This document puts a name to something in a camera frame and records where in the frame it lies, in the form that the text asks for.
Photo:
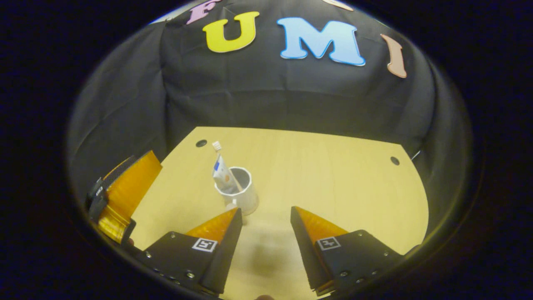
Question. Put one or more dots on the wooden desktop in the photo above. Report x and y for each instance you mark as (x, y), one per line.
(333, 179)

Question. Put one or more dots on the white toothpaste tube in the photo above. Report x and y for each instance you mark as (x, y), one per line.
(221, 175)

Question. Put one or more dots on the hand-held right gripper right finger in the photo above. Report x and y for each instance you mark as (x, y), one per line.
(306, 250)

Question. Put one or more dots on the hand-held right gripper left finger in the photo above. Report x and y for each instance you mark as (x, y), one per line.
(225, 250)

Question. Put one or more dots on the beige toothbrush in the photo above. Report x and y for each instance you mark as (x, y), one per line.
(217, 146)

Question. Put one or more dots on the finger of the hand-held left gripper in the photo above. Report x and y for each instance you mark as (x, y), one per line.
(114, 225)
(133, 183)

